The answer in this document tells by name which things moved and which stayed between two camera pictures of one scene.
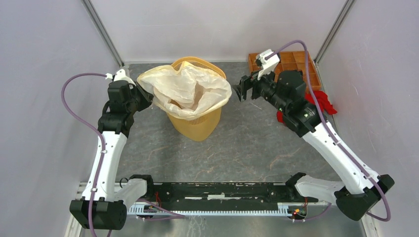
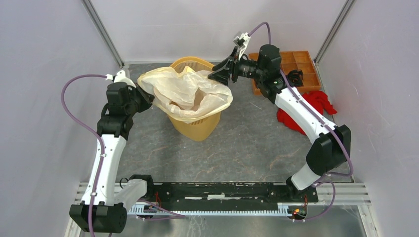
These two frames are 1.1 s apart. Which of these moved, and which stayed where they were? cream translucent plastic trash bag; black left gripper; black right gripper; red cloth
Moved: black right gripper
Stayed: black left gripper; red cloth; cream translucent plastic trash bag
